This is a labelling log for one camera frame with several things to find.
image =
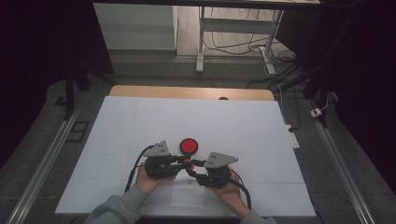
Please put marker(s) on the small white adapter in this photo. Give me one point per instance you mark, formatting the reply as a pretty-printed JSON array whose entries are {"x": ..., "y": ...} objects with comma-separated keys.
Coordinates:
[{"x": 316, "y": 112}]

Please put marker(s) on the person's left hand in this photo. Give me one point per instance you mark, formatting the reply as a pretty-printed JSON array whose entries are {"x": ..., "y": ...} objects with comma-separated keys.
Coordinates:
[{"x": 149, "y": 183}]

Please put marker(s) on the metal floor rail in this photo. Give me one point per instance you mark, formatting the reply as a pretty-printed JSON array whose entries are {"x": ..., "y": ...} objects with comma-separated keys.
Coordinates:
[
  {"x": 342, "y": 168},
  {"x": 43, "y": 168}
]

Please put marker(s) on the white cabinet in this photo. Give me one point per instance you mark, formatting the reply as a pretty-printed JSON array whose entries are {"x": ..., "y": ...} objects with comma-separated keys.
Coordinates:
[{"x": 137, "y": 28}]

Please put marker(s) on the large white table cover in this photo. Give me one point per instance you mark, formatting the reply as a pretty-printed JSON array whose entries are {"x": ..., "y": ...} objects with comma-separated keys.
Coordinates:
[{"x": 233, "y": 124}]

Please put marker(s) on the person's right hand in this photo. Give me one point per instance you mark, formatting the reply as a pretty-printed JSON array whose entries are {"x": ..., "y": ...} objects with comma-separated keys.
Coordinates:
[{"x": 230, "y": 194}]

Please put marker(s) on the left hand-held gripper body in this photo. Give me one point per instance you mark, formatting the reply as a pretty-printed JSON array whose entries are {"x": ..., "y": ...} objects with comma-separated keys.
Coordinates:
[{"x": 158, "y": 166}]

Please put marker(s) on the dark round table grommet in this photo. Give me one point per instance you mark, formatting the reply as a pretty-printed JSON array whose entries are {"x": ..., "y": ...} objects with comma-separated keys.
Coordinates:
[{"x": 223, "y": 98}]

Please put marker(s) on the black stand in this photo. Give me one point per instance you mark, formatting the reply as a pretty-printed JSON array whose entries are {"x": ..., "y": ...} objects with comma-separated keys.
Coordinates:
[
  {"x": 69, "y": 93},
  {"x": 317, "y": 84}
]

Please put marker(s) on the small orange stamp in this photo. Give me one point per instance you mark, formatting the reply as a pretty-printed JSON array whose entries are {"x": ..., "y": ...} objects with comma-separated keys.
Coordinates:
[{"x": 187, "y": 161}]

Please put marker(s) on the black rectangular floor frame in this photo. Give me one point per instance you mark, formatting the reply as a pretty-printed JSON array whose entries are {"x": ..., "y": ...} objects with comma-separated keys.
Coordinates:
[{"x": 77, "y": 131}]

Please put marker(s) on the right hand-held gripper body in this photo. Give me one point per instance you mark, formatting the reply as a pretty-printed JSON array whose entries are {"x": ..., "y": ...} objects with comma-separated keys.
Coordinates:
[{"x": 214, "y": 175}]

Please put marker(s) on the white power strip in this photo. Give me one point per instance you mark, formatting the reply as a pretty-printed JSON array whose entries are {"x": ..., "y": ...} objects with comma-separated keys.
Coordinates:
[{"x": 293, "y": 138}]

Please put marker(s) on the white paper sheet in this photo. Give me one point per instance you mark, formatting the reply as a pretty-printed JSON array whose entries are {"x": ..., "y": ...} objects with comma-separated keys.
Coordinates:
[{"x": 186, "y": 196}]

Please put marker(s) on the white desk frame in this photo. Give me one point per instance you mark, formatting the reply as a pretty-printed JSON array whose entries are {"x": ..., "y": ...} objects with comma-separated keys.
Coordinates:
[{"x": 236, "y": 25}]

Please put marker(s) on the wooden table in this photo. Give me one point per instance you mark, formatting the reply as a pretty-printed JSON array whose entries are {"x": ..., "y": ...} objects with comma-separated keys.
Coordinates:
[{"x": 186, "y": 92}]

